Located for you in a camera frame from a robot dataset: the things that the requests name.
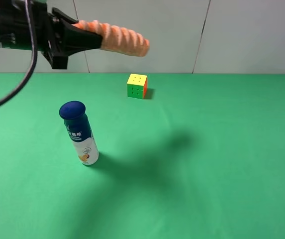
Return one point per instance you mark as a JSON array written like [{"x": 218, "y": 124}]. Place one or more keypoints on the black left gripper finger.
[
  {"x": 62, "y": 16},
  {"x": 71, "y": 39}
]

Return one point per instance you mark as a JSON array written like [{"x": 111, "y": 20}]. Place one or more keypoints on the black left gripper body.
[{"x": 47, "y": 40}]

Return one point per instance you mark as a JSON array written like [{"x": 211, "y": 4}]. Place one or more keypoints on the orange twisted plush bread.
[{"x": 117, "y": 39}]

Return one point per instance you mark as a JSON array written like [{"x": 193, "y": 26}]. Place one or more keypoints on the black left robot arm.
[{"x": 14, "y": 30}]

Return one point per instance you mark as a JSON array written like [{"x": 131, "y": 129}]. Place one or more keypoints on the blue white yogurt bottle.
[{"x": 80, "y": 132}]

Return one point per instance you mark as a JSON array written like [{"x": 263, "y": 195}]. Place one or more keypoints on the colourful puzzle cube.
[{"x": 137, "y": 86}]

